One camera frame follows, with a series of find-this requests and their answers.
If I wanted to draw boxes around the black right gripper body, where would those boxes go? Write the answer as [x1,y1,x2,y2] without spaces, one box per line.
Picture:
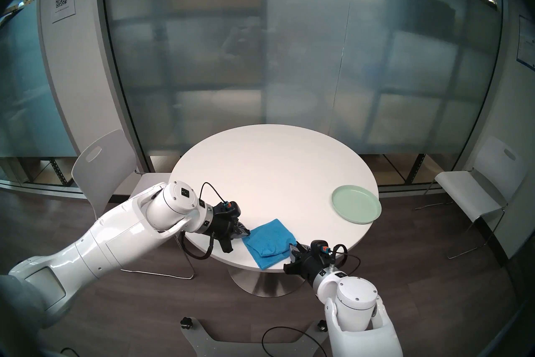
[283,251,332,286]

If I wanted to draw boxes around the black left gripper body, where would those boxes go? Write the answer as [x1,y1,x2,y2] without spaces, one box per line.
[208,216,241,254]

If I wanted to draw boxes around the blue microfiber napkin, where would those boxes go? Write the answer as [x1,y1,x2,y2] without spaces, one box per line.
[244,218,298,270]

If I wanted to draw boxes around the pale green round plate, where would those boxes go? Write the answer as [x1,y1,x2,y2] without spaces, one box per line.
[331,185,382,224]

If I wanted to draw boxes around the white chair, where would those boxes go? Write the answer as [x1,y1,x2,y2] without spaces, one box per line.
[71,129,195,280]
[424,135,528,260]

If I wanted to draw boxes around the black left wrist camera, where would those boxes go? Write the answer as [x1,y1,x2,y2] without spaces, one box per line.
[214,201,242,219]

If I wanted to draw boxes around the steel table pedestal base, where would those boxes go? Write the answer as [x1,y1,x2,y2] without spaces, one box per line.
[228,266,310,298]

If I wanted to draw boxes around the black corrugated cable loop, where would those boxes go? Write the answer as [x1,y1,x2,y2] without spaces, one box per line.
[180,231,216,260]

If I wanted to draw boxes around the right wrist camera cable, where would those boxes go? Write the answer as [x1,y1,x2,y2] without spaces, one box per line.
[329,243,362,276]

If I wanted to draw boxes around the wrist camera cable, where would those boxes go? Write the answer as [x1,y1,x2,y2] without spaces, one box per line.
[329,243,362,276]
[199,182,228,205]

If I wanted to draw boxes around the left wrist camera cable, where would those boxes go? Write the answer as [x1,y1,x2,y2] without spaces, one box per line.
[199,182,228,205]

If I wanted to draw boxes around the black floor cable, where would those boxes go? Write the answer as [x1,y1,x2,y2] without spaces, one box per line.
[261,326,327,357]

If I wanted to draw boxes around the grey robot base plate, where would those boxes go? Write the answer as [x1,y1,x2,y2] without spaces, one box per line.
[181,319,331,357]

